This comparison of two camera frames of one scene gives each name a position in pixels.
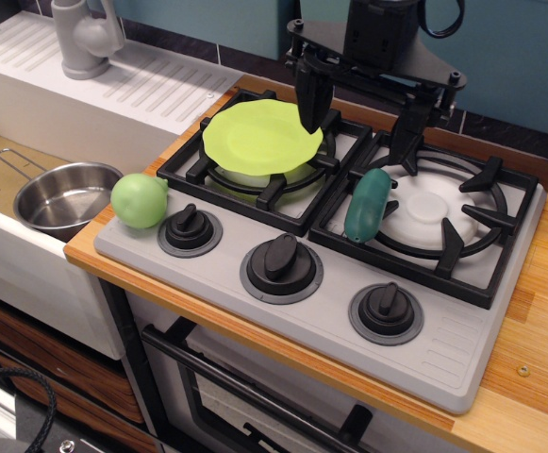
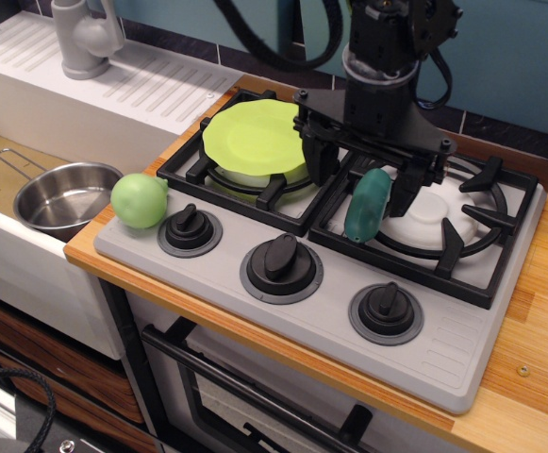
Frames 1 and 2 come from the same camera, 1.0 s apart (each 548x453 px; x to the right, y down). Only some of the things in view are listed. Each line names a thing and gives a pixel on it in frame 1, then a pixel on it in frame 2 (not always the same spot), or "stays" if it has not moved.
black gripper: x=376 y=53 to x=380 y=117
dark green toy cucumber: x=366 y=204 stays
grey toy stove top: x=418 y=339 stays
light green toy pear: x=139 y=200 stays
